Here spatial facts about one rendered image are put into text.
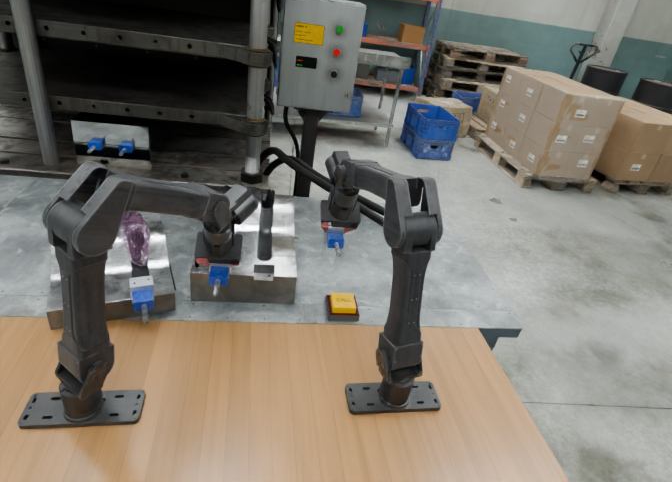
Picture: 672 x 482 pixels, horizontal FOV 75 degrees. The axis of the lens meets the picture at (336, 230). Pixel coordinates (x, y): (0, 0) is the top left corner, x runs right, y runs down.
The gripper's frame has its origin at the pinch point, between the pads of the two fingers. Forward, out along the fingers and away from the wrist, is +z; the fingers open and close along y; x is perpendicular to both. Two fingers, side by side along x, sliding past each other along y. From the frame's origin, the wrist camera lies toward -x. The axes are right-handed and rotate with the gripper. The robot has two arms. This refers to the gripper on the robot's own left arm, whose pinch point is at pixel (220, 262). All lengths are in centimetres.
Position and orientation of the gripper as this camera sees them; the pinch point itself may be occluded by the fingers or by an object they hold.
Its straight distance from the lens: 111.6
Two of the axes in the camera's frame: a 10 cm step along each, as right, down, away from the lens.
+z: -1.9, 4.9, 8.5
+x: 0.3, 8.7, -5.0
